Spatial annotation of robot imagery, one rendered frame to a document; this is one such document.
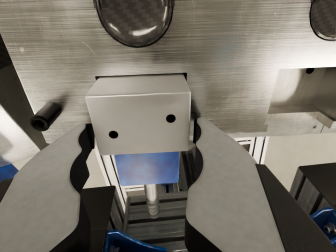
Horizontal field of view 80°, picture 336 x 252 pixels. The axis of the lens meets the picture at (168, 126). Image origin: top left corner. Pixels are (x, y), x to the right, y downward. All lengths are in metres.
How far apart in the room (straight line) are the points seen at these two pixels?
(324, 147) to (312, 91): 1.52
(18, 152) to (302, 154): 1.59
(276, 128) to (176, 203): 0.29
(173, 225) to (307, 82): 0.36
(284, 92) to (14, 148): 0.23
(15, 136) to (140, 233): 0.32
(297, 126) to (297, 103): 0.11
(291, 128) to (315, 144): 1.35
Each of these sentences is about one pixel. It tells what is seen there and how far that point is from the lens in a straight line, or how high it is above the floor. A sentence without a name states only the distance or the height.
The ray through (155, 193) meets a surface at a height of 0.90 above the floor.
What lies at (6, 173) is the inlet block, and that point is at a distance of 0.25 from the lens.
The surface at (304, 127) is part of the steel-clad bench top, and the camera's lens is 0.31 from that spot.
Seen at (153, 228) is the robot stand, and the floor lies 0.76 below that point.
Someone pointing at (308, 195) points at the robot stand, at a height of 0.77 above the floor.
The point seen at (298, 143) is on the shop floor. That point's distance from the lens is 1.57.
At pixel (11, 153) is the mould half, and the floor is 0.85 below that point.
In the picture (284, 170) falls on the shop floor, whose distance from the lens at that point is 1.69.
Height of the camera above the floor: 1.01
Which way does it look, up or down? 58 degrees down
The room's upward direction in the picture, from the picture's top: 174 degrees clockwise
